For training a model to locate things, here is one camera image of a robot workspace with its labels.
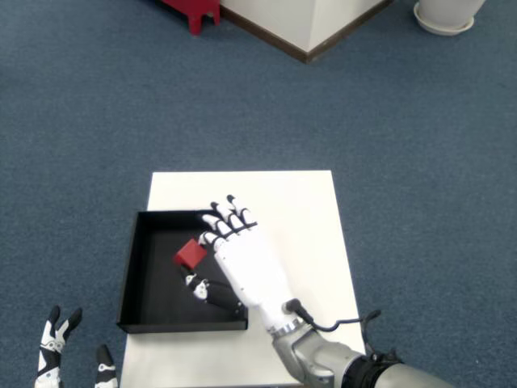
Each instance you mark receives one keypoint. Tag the black open box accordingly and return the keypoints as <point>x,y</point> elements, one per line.
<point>153,295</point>

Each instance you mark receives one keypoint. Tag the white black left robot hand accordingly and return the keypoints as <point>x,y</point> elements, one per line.
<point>48,355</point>

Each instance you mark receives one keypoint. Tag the white pot saucer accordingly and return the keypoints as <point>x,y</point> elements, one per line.
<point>443,30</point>

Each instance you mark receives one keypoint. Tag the red plastic stool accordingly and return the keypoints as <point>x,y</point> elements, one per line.
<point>196,12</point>

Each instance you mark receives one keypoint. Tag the brown wall baseboard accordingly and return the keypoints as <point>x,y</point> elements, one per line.
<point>308,56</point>

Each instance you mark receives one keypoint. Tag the red cube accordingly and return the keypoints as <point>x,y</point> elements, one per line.
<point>190,254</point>

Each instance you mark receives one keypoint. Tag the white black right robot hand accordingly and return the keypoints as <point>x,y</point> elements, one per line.
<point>250,266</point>

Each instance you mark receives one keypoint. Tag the white plant pot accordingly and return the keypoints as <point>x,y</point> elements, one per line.
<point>448,9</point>

